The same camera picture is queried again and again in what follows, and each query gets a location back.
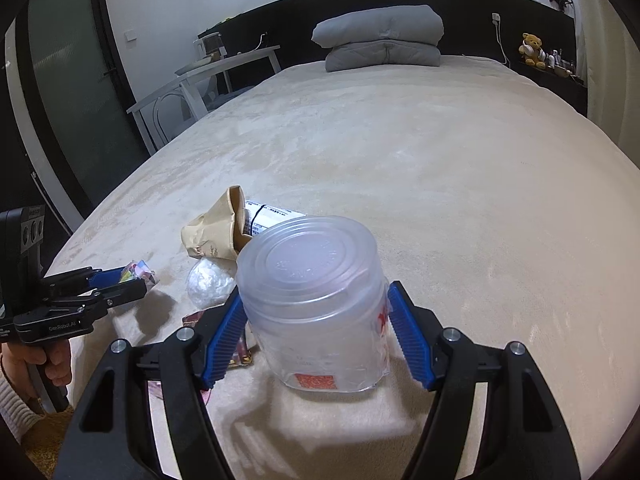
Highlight white paper packet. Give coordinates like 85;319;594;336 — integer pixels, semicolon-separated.
243;199;307;236

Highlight white charging cable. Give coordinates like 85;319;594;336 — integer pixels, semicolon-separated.
235;32;269;56

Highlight brown teddy bear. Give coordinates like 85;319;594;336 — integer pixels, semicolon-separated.
519;32;548;70

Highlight pink wrapper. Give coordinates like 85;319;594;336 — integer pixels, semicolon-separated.
147;382;211;403

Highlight white desk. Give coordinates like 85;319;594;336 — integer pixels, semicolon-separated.
126;45;282;153

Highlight maroon box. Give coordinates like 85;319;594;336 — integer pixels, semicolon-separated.
182;309;255;368

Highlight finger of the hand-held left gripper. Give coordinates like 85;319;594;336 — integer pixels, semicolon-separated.
47;277;149;317
42;266;128;293

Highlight colourful snack wrapper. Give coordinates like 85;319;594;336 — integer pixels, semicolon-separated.
119;259;158;288

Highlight black headboard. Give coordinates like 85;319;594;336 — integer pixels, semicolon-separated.
197;0;576;68

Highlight person's left hand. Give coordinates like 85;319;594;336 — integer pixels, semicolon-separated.
0;340;73;387

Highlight grey pillow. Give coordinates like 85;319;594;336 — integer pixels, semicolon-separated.
325;42;442;72

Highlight frosted glass door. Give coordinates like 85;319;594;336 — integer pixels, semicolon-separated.
5;0;151;221

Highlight white charger with cable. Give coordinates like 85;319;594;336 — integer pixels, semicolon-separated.
492;12;511;67

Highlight clear plastic container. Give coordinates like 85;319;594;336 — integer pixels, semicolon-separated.
235;215;392;395

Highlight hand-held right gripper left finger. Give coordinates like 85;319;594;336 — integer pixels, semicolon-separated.
52;285;249;480

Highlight brown paper bag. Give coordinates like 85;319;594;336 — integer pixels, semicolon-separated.
181;186;251;261

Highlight clear electric kettle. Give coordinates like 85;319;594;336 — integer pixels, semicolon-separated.
195;32;228;61

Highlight clear chair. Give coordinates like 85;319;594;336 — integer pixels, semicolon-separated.
150;91;182;147

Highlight crumpled clear plastic wrap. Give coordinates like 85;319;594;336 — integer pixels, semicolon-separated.
186;256;240;309

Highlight grey folded duvet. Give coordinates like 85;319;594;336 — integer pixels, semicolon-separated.
311;5;446;47

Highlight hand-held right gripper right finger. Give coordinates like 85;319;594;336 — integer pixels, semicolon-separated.
386;280;583;480

